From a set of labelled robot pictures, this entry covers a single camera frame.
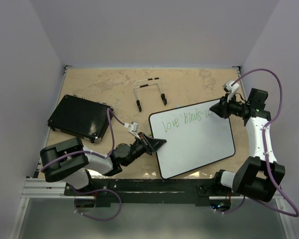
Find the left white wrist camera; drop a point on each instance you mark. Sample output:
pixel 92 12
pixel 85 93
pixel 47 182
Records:
pixel 133 128

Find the black flat case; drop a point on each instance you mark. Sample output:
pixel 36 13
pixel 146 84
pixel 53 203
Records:
pixel 81 118

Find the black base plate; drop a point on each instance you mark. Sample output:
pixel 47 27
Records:
pixel 151 191

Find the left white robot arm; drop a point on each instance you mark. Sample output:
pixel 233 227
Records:
pixel 69 161

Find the black wire easel stand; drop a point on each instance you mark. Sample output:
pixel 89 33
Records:
pixel 150 86

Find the aluminium frame rail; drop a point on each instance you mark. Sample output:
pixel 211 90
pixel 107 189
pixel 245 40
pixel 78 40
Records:
pixel 34 188

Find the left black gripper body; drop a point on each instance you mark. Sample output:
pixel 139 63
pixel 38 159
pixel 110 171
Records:
pixel 139 147

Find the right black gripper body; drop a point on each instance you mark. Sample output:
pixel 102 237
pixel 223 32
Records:
pixel 235 108

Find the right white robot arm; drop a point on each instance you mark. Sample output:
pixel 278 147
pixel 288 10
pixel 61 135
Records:
pixel 260 172

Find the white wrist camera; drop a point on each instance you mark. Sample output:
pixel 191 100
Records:
pixel 231 89
pixel 133 128

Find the white rectangular whiteboard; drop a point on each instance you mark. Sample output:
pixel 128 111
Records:
pixel 195 137

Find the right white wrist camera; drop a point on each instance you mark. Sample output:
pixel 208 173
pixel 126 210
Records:
pixel 231 89

